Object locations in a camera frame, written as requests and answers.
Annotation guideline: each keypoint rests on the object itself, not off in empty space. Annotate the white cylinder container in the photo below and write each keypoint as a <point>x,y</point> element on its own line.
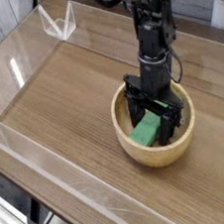
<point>218,14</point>

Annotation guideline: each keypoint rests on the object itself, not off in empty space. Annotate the clear acrylic corner bracket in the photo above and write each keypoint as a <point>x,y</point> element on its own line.
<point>60,29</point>

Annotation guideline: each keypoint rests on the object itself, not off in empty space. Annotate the clear acrylic tray wall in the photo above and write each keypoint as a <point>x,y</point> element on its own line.
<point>57,139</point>

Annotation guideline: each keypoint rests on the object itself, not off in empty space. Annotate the light wooden bowl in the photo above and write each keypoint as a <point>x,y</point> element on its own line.
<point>157,156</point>

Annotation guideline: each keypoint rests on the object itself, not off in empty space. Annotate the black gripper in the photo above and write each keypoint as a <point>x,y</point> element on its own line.
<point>151,90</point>

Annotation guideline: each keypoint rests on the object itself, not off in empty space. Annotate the black metal table leg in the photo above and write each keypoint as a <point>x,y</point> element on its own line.
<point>35,211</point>

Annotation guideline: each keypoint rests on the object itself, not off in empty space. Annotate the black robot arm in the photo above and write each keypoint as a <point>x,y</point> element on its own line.
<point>154,26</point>

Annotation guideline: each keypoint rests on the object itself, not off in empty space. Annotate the green rectangular block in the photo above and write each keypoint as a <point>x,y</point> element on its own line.
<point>146,127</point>

